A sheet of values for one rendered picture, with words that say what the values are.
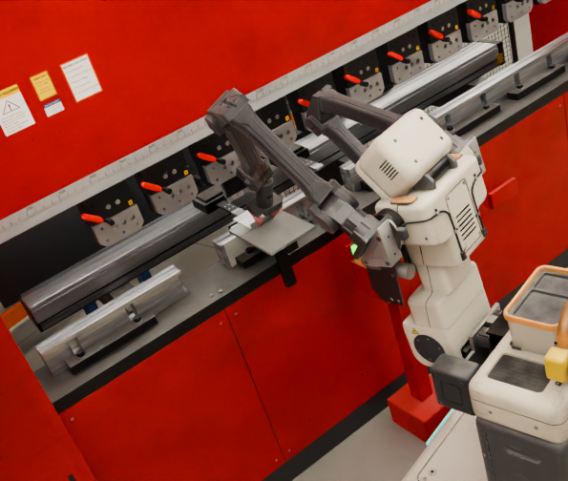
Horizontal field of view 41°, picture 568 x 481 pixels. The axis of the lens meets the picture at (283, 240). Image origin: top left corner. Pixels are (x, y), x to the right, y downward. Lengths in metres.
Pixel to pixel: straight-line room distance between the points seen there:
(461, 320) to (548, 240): 1.39
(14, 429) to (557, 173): 2.37
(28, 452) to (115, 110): 0.99
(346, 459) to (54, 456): 1.17
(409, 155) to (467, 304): 0.52
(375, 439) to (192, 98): 1.49
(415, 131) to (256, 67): 0.68
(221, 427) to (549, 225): 1.70
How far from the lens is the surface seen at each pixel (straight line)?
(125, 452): 2.52
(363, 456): 2.97
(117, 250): 2.71
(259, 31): 2.43
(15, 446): 2.24
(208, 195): 2.73
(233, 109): 1.86
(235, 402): 2.63
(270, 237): 2.39
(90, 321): 2.41
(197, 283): 2.54
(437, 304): 2.09
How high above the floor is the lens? 2.15
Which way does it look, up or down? 29 degrees down
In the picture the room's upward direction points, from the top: 18 degrees counter-clockwise
